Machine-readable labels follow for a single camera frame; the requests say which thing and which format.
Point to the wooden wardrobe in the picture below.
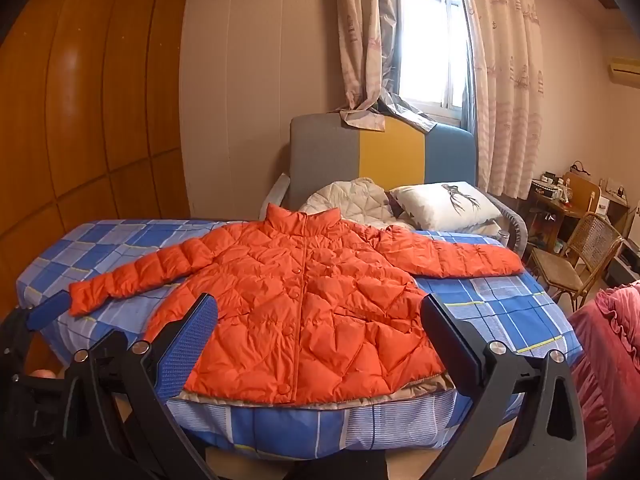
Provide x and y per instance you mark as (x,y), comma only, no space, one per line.
(85,110)

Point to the cluttered wooden desk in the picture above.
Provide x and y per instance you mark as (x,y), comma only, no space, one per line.
(555,205)

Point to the wall air conditioner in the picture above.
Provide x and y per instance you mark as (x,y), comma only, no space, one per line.
(625,71)

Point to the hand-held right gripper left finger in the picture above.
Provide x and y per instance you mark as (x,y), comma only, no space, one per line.
(187,342)

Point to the pink ruffled bed cover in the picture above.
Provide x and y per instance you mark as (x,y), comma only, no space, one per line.
(610,360)

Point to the grey bed side rail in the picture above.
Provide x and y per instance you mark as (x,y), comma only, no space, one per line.
(512,230)
(275,192)

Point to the orange puffer jacket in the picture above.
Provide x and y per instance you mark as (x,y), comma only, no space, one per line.
(310,310)

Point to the window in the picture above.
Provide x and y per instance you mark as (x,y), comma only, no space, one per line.
(432,45)

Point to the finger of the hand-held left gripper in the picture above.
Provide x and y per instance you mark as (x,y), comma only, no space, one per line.
(47,310)

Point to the bed with blue plaid sheet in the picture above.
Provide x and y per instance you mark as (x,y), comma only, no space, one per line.
(500,320)

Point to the person's left hand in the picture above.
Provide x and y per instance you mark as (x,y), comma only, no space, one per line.
(43,374)

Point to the wicker chair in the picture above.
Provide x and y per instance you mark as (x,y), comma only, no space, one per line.
(595,245)

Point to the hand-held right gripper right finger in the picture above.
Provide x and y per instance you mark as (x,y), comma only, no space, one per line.
(450,332)

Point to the grey yellow blue headboard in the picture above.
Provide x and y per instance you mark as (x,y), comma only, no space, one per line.
(325,160)

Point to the white quilted blanket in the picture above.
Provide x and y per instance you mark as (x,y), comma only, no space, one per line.
(345,200)

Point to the white deer print pillow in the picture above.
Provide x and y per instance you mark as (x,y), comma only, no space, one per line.
(440,205)

